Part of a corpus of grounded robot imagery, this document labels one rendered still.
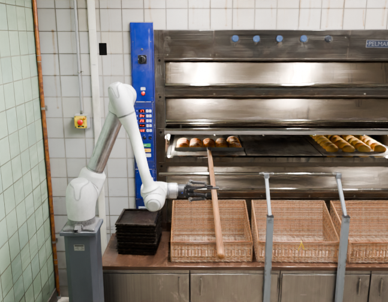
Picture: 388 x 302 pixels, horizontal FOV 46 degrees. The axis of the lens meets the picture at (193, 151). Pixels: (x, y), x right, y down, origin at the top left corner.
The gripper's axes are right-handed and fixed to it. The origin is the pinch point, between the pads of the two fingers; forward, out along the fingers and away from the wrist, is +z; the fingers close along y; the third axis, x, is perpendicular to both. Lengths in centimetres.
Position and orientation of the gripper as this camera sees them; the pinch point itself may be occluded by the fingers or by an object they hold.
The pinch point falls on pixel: (213, 190)
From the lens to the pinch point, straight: 263.7
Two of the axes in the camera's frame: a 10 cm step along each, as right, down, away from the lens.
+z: 10.0, 0.1, 0.0
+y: 0.0, 9.7, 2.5
